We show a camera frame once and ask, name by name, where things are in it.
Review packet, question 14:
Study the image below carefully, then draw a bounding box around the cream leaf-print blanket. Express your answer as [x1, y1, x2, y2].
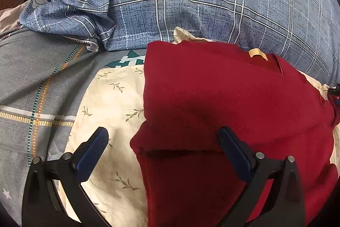
[64, 27, 340, 227]

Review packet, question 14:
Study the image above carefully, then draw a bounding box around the grey plaid bed sheet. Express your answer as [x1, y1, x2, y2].
[0, 30, 146, 227]

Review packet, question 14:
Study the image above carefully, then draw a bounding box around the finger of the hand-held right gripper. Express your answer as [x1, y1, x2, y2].
[328, 85, 340, 106]

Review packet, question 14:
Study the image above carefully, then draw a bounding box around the crumpled light grey cloth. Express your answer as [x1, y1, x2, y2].
[0, 7, 30, 36]

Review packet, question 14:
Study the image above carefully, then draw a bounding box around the red knit sweater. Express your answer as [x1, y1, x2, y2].
[130, 40, 339, 227]

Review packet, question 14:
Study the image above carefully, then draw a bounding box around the blue plaid duvet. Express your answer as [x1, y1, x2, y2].
[101, 0, 340, 86]

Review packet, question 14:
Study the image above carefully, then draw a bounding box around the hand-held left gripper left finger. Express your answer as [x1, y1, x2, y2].
[21, 127, 109, 227]

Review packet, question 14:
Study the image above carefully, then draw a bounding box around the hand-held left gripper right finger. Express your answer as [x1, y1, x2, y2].
[212, 126, 306, 227]

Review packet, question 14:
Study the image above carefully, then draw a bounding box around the blue plaid pillow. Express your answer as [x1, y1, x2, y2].
[20, 0, 117, 52]

